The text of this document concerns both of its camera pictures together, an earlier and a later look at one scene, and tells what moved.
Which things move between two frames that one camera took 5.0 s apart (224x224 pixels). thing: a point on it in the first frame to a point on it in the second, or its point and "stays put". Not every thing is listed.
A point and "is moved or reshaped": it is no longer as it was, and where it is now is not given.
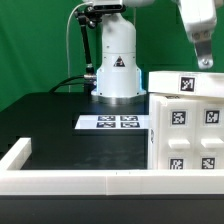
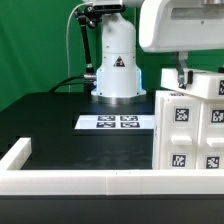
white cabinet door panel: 177,134 stays put
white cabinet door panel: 209,134 stays put
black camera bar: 109,8 stays put
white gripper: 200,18 to 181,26
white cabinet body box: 185,132 stays put
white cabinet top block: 186,82 is moved or reshaped
